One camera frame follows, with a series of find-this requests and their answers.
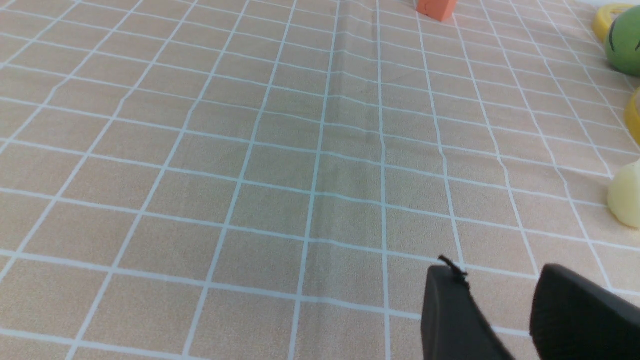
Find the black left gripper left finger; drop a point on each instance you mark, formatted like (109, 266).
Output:
(452, 325)

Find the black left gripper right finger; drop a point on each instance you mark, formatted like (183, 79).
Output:
(572, 318)

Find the pale white dumpling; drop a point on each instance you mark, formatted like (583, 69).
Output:
(623, 198)

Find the yellow bamboo steamer tray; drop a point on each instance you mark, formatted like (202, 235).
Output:
(632, 116)

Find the yellow bamboo steamer lid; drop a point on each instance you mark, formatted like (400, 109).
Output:
(605, 17)

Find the green toy watermelon ball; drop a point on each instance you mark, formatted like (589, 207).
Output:
(623, 42)

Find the orange foam cube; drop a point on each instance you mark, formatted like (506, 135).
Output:
(439, 10)

